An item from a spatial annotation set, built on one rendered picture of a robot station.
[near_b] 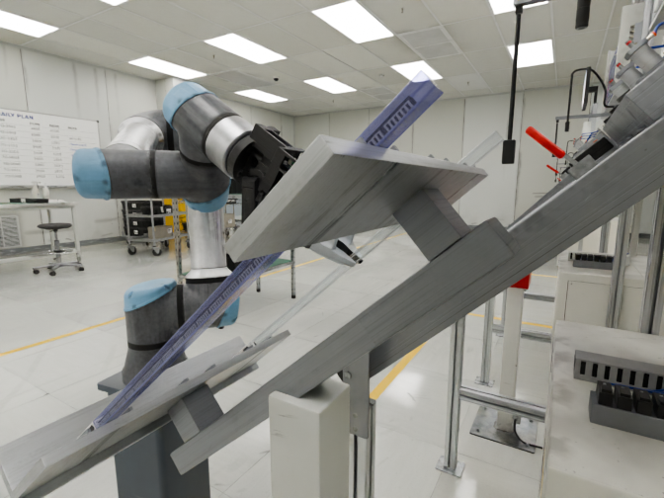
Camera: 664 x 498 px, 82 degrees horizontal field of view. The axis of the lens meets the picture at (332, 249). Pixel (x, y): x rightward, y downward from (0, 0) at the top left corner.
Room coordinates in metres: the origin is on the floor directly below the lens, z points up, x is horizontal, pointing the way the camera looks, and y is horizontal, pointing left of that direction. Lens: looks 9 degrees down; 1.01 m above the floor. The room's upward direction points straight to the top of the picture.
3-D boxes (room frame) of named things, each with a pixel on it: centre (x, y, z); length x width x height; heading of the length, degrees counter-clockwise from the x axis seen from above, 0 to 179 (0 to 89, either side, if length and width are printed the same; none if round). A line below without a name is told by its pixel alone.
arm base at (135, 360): (0.89, 0.44, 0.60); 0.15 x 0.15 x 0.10
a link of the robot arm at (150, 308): (0.90, 0.43, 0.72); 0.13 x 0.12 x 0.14; 110
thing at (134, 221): (6.73, 3.31, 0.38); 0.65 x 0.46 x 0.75; 62
